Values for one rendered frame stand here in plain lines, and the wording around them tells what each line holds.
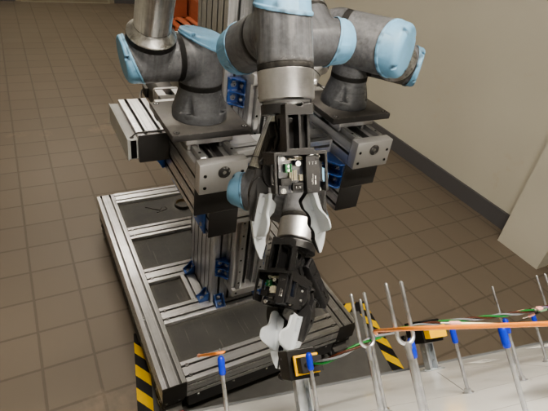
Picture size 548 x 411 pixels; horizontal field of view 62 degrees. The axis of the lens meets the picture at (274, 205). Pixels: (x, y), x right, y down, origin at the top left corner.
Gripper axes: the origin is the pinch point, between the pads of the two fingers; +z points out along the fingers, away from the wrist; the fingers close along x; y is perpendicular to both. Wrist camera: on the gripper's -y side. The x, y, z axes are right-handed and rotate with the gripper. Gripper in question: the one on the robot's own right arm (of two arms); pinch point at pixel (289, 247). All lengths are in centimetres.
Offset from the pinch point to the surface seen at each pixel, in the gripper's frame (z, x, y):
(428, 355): 30.5, 34.4, -17.5
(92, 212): 21, -55, -226
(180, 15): -198, 36, -607
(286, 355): 14.3, -2.1, 3.7
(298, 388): 19.3, -0.8, 4.2
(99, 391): 79, -46, -120
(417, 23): -101, 186, -259
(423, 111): -35, 190, -259
